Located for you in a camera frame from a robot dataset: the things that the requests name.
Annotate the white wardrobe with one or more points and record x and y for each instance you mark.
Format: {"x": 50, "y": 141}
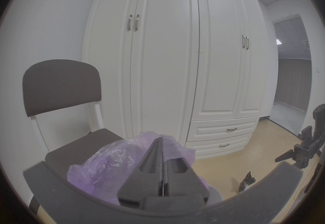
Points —
{"x": 167, "y": 65}

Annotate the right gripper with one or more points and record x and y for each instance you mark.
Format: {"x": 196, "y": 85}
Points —
{"x": 304, "y": 154}

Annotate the crumpled dark printed wrapper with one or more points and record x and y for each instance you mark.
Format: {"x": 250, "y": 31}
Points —
{"x": 246, "y": 181}

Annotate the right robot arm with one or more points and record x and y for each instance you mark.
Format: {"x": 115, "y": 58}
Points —
{"x": 319, "y": 121}

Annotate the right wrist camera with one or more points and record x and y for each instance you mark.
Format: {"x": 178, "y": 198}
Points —
{"x": 306, "y": 132}

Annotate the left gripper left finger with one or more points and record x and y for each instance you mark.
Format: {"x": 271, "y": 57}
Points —
{"x": 149, "y": 182}

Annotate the white chair with grey cushions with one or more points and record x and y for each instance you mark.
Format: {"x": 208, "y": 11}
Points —
{"x": 61, "y": 85}

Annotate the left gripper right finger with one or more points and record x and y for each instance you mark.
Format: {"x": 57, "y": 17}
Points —
{"x": 189, "y": 185}

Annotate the purple plastic bag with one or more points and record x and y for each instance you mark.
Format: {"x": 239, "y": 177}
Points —
{"x": 109, "y": 164}

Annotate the grey curtain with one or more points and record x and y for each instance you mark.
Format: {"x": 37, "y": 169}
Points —
{"x": 294, "y": 83}

